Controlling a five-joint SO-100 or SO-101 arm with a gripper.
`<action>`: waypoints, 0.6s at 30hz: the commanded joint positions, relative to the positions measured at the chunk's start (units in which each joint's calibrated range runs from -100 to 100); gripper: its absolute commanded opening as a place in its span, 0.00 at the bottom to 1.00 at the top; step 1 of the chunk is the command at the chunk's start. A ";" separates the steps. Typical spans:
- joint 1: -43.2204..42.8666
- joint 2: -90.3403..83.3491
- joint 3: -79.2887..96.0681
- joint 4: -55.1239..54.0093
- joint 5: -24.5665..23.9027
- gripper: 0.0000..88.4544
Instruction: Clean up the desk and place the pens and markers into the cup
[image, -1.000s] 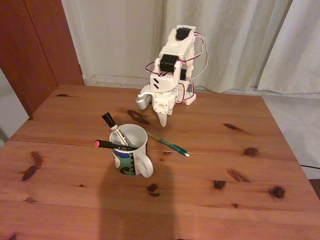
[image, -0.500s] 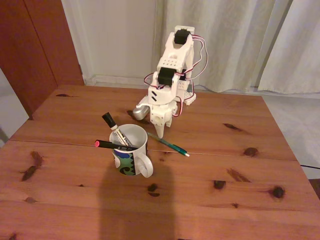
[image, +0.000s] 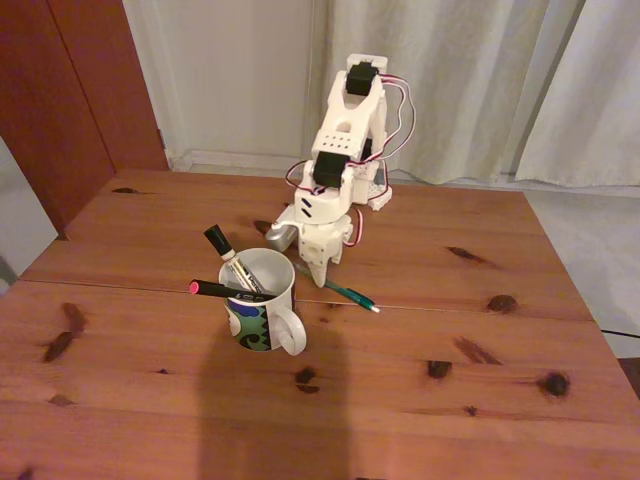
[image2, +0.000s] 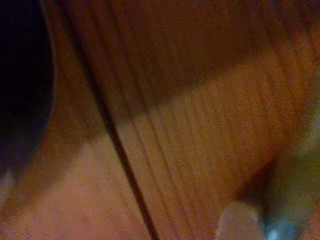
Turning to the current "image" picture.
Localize brown wooden door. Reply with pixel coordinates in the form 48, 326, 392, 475
0, 0, 169, 241

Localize teal green pen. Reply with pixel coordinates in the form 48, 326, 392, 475
293, 261, 381, 315

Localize white mug blue green pattern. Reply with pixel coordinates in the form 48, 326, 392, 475
218, 247, 308, 357

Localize white marker black cap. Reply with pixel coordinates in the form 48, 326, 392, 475
202, 223, 267, 296

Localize silver camera box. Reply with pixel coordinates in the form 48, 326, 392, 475
264, 222, 301, 252

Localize white baseboard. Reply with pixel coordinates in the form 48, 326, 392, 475
167, 147, 307, 174

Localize black pen red ends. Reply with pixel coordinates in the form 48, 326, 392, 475
188, 278, 279, 305

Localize thin servo wire loop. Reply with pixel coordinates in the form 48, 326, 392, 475
374, 73, 418, 164

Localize white curtain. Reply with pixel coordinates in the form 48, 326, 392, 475
302, 0, 586, 185
514, 0, 640, 189

